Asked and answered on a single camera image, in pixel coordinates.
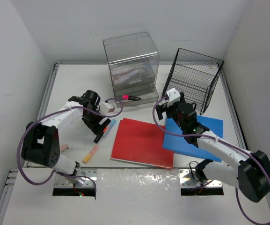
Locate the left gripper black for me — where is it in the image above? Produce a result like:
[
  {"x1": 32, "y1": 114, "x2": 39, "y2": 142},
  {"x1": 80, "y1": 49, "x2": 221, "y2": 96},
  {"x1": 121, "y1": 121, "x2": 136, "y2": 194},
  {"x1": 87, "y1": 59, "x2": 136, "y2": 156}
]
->
[{"x1": 82, "y1": 106, "x2": 110, "y2": 136}]

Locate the blue highlighter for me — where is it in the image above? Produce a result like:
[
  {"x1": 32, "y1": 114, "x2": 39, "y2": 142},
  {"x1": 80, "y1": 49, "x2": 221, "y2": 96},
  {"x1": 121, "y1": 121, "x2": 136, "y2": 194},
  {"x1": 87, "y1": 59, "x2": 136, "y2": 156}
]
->
[{"x1": 103, "y1": 119, "x2": 116, "y2": 138}]

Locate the yellow highlighter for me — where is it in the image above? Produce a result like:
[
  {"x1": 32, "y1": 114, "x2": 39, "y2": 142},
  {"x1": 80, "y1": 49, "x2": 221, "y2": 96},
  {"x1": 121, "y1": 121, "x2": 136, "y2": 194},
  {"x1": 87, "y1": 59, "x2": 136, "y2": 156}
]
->
[{"x1": 82, "y1": 144, "x2": 99, "y2": 164}]

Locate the pink highlighter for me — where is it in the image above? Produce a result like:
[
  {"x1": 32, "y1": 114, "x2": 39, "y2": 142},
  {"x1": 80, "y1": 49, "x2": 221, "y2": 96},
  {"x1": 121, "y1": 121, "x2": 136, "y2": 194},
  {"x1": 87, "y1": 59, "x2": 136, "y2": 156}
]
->
[{"x1": 122, "y1": 94, "x2": 141, "y2": 101}]

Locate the clear plastic drawer unit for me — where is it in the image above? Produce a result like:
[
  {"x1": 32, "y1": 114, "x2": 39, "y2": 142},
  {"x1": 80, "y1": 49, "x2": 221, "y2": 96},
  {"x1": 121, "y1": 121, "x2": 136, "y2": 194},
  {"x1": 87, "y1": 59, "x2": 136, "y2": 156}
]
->
[{"x1": 102, "y1": 31, "x2": 160, "y2": 108}]

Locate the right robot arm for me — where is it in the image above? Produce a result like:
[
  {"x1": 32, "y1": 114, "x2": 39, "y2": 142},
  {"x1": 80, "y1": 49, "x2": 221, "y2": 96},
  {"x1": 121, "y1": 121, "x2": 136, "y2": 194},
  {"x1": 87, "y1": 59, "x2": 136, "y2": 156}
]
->
[{"x1": 152, "y1": 89, "x2": 270, "y2": 203}]

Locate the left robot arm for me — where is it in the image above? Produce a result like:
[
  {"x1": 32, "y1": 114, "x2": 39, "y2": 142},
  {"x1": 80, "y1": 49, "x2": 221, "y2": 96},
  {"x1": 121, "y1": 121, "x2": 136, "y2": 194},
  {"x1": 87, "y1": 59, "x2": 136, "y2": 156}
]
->
[{"x1": 21, "y1": 90, "x2": 115, "y2": 175}]

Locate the blue folder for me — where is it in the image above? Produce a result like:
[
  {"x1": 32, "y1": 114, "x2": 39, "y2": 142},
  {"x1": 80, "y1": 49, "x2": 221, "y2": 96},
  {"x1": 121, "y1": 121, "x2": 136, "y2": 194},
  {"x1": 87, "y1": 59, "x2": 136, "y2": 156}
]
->
[{"x1": 162, "y1": 115, "x2": 223, "y2": 162}]

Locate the red folder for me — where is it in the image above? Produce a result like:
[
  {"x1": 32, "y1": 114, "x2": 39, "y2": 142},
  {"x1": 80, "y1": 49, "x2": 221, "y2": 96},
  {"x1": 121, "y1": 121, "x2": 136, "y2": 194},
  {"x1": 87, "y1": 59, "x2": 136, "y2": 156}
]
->
[{"x1": 111, "y1": 118, "x2": 174, "y2": 169}]

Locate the pink eraser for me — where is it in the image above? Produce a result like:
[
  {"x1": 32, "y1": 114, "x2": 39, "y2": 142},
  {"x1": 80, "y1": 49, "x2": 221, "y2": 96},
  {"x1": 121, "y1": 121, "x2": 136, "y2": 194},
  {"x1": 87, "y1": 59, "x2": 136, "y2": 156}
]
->
[{"x1": 60, "y1": 144, "x2": 69, "y2": 152}]

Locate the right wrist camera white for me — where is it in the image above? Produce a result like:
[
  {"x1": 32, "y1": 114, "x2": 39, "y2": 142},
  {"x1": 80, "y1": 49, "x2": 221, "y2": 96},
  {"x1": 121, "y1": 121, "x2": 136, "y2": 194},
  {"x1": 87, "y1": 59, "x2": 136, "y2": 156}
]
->
[{"x1": 166, "y1": 88, "x2": 181, "y2": 107}]

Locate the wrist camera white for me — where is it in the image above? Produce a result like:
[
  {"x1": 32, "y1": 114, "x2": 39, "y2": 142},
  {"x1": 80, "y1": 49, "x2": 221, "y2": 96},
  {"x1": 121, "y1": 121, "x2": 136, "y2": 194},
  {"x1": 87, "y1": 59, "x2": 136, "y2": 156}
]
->
[
  {"x1": 100, "y1": 102, "x2": 115, "y2": 114},
  {"x1": 166, "y1": 88, "x2": 181, "y2": 107}
]

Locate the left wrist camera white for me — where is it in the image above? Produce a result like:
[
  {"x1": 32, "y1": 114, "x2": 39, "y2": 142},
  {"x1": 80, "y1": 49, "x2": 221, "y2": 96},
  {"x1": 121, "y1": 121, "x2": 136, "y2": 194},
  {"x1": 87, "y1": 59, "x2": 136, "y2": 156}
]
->
[{"x1": 100, "y1": 102, "x2": 115, "y2": 114}]

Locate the black wire mesh rack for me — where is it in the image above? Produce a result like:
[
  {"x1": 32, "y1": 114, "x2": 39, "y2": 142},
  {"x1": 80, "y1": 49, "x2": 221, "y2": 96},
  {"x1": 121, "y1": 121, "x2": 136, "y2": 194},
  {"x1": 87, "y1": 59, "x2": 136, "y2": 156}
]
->
[{"x1": 161, "y1": 48, "x2": 224, "y2": 115}]

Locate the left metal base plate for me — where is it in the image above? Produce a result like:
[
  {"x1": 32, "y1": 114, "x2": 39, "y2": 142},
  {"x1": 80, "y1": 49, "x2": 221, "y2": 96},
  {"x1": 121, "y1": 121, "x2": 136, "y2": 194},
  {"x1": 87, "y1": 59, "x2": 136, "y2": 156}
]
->
[{"x1": 54, "y1": 168, "x2": 97, "y2": 188}]

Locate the metal base plate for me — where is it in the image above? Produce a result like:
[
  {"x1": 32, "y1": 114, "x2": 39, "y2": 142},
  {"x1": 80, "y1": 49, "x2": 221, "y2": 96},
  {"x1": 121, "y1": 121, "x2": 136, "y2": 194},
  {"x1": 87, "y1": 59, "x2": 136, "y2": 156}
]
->
[
  {"x1": 178, "y1": 168, "x2": 223, "y2": 188},
  {"x1": 54, "y1": 168, "x2": 97, "y2": 188}
]

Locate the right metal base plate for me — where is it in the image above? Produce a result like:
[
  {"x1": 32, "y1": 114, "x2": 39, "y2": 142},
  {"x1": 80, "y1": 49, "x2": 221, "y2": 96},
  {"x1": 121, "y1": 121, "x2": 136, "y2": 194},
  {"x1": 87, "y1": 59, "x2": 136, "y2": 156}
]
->
[{"x1": 178, "y1": 168, "x2": 223, "y2": 188}]

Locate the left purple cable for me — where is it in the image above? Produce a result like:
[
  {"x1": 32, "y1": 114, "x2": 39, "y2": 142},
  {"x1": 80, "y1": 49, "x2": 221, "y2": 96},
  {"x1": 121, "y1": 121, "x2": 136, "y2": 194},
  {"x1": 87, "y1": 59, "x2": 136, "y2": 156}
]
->
[{"x1": 16, "y1": 97, "x2": 124, "y2": 186}]

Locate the purple cable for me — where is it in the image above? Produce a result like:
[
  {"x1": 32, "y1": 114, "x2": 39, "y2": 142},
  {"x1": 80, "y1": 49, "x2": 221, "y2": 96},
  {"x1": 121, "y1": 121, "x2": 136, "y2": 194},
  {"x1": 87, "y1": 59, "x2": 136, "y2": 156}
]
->
[
  {"x1": 152, "y1": 96, "x2": 270, "y2": 225},
  {"x1": 16, "y1": 97, "x2": 124, "y2": 186}
]

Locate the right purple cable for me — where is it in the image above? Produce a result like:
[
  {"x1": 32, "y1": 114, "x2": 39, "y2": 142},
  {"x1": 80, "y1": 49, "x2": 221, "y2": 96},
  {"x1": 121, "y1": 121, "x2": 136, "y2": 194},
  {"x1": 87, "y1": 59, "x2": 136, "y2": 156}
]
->
[{"x1": 152, "y1": 96, "x2": 270, "y2": 225}]

